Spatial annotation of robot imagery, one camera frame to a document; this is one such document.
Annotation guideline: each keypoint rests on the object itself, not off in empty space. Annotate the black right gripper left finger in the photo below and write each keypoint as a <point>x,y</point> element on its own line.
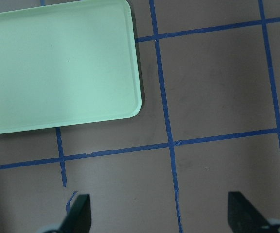
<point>78,220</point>

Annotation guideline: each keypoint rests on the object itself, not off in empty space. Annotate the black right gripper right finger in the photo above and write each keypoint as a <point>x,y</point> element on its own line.
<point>243,217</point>

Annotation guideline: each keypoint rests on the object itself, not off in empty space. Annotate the light green plastic tray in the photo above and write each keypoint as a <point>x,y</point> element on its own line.
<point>67,64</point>

